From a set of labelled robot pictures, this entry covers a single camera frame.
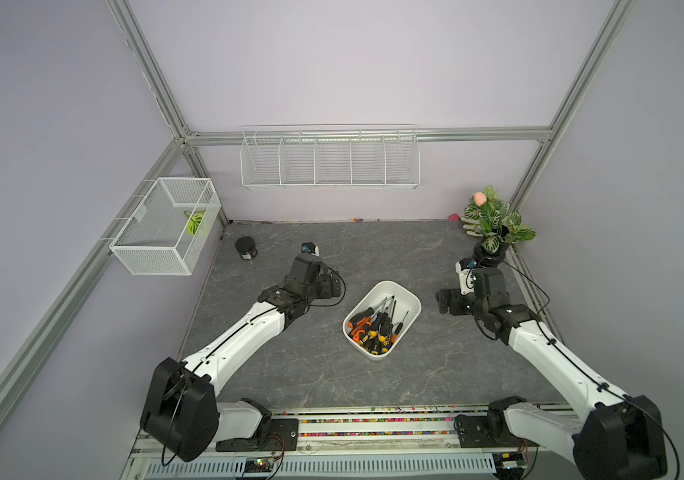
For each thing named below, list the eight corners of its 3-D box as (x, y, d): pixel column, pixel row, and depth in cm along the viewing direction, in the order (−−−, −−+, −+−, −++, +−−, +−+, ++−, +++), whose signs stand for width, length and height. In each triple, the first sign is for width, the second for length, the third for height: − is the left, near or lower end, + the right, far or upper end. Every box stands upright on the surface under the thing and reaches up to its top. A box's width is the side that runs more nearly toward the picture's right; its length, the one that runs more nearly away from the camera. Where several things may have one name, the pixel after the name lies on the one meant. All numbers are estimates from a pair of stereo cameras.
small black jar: (236, 260, 112) (232, 252, 108) (242, 243, 118) (238, 235, 114) (255, 260, 112) (251, 252, 108) (260, 243, 118) (256, 235, 114)
